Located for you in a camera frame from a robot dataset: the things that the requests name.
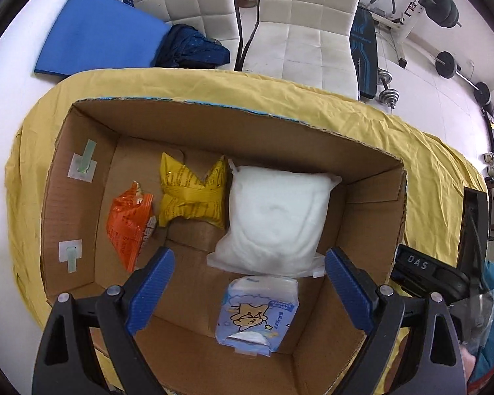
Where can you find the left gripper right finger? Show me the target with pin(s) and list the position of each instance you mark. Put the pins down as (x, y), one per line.
(431, 362)

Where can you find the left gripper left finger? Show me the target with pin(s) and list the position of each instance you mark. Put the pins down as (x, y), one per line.
(67, 363)

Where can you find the orange snack packet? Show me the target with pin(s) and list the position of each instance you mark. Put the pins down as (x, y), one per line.
(130, 224)

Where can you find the light blue tissue pack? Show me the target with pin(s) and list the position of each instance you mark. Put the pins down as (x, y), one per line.
(256, 313)

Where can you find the yellow plastic parcel bag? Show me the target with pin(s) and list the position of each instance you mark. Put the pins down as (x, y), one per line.
(185, 195)

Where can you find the white soft pillow pack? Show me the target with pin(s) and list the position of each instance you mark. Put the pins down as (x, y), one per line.
(276, 219)

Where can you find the yellow table cloth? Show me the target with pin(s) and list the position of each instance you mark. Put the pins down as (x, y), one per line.
(436, 175)

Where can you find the cardboard box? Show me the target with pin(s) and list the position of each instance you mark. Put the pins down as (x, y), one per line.
(106, 145)

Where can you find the chrome dumbbell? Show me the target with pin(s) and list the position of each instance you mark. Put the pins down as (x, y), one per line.
(388, 96)

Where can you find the barbell with black plates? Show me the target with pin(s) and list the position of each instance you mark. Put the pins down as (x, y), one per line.
(447, 68)

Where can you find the black blue exercise mat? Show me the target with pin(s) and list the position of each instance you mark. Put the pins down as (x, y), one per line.
(364, 52)

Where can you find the dark blue cloth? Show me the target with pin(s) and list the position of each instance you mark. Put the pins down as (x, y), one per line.
(184, 47)

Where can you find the white quilted chair right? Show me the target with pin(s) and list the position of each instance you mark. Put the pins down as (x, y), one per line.
(306, 42)

